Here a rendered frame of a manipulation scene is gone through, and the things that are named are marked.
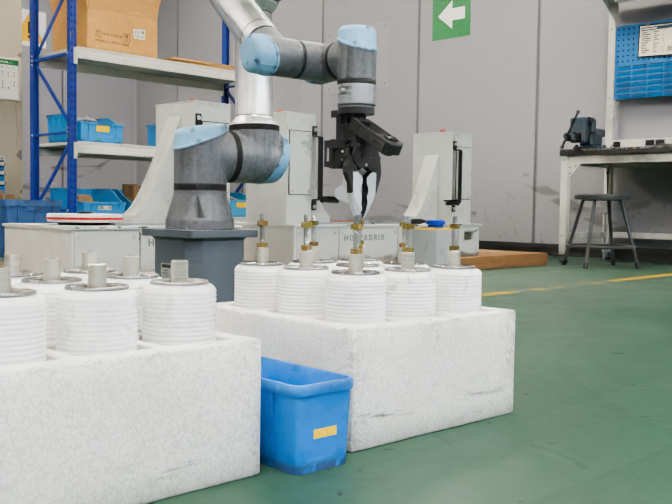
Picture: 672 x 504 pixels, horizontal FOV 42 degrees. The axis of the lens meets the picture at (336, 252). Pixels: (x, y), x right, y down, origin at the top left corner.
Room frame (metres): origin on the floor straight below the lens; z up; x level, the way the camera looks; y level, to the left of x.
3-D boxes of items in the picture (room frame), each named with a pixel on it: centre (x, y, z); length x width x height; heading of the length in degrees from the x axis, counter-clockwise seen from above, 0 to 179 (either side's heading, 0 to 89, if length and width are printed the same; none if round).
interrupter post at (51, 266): (1.12, 0.37, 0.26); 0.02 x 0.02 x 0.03
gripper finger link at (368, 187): (1.69, -0.05, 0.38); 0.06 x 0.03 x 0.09; 45
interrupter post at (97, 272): (1.04, 0.29, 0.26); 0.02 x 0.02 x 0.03
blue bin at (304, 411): (1.25, 0.11, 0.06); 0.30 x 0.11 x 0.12; 43
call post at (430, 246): (1.75, -0.20, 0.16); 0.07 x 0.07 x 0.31; 43
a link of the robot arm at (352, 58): (1.68, -0.03, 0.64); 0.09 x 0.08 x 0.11; 36
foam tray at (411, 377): (1.50, -0.04, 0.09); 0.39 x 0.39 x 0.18; 43
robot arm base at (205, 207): (1.91, 0.30, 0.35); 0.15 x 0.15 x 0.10
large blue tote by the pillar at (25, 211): (5.71, 2.12, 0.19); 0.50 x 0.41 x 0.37; 51
